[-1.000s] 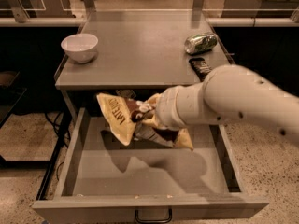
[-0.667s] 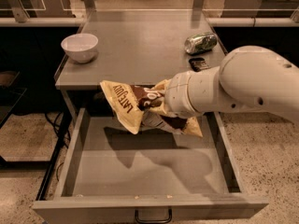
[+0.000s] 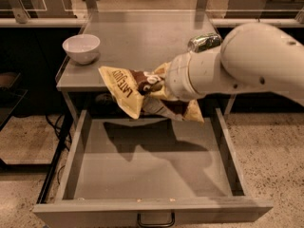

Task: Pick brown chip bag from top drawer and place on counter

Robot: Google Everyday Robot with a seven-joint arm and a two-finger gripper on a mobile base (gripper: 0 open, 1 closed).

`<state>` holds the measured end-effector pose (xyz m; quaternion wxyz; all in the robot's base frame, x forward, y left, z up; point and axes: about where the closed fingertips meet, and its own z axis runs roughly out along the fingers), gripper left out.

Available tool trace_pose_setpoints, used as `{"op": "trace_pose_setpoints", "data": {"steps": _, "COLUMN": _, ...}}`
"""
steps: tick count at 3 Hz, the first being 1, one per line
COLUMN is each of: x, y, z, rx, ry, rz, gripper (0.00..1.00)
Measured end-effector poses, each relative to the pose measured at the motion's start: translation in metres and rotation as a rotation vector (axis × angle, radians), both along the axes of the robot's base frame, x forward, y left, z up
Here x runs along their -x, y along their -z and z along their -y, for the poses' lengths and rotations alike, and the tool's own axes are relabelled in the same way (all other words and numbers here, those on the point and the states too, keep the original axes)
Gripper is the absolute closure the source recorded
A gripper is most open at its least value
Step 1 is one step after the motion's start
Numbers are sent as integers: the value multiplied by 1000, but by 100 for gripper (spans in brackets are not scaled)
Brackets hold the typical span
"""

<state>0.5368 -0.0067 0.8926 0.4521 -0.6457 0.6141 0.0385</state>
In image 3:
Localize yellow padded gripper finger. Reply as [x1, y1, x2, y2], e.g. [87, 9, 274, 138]
[153, 63, 171, 78]
[149, 86, 178, 101]

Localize brown chip bag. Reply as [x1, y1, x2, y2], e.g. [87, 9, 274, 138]
[99, 66, 204, 123]

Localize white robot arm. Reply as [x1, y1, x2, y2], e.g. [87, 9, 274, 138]
[151, 23, 304, 105]

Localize grey cabinet counter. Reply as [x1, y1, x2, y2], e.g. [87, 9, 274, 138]
[54, 9, 247, 119]

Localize dark round object under counter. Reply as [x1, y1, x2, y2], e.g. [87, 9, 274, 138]
[94, 93, 115, 108]

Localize grey open top drawer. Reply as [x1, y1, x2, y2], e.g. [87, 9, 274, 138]
[33, 110, 273, 228]

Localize green soda can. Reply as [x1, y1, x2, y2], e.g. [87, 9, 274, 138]
[187, 33, 222, 53]

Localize white ceramic bowl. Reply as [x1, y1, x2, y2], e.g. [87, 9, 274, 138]
[62, 34, 101, 65]

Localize black floor cables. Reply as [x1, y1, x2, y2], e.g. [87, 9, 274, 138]
[45, 112, 72, 150]

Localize black drawer handle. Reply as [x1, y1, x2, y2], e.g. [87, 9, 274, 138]
[137, 213, 176, 228]

